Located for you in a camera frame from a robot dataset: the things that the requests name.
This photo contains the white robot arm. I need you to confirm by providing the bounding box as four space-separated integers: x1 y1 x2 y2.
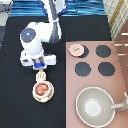
20 0 66 70

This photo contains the black burner bottom left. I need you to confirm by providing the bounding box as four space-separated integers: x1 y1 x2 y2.
75 62 91 77

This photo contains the pink stove board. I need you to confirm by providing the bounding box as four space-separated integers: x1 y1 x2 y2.
66 41 128 128

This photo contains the pink pot lid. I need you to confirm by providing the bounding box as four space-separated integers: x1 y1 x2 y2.
69 44 84 57

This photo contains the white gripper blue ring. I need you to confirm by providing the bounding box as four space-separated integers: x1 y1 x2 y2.
20 50 56 70

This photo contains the black burner top left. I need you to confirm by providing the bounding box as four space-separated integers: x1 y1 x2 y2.
78 45 89 58

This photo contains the cream round plate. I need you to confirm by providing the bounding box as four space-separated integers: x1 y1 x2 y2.
32 83 54 103

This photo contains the black table mat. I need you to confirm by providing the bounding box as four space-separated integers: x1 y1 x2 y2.
0 16 110 128

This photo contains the black burner bottom right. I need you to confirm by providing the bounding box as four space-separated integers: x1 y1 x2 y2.
98 62 115 76

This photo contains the black burner top right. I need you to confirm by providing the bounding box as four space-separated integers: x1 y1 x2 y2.
96 45 111 58

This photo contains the pink pot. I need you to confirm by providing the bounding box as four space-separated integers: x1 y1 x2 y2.
33 82 51 98

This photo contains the black burner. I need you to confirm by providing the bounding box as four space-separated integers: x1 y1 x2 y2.
98 62 115 76
78 45 89 58
96 45 111 58
75 62 91 77

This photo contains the grey wok pan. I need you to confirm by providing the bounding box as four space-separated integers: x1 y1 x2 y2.
75 87 128 128

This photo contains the cream slotted spatula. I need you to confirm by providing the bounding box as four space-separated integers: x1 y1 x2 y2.
36 70 46 82

